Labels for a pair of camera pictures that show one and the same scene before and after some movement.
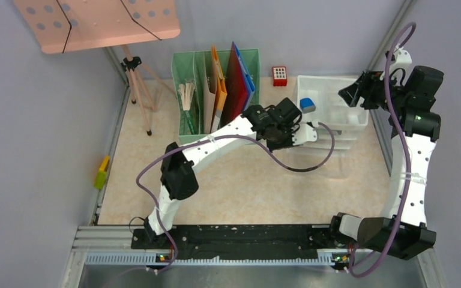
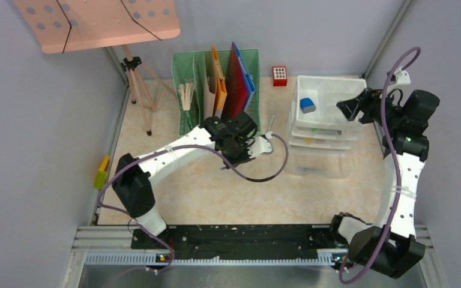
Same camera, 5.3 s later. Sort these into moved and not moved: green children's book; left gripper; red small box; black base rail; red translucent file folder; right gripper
Moved: left gripper; right gripper
Not moved: black base rail; green children's book; red translucent file folder; red small box
